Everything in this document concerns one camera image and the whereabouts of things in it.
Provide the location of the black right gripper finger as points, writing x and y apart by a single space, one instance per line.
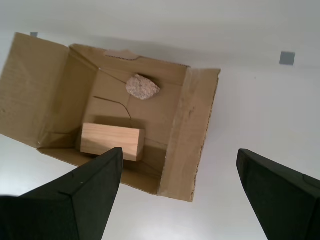
62 215
287 205

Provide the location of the light wooden block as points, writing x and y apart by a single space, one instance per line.
110 137

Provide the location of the speckled pinkish granite rock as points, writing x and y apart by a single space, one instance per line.
142 87

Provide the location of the open brown cardboard box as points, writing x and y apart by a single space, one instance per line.
195 125

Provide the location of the grey square tape marker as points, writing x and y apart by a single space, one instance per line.
286 58
33 34

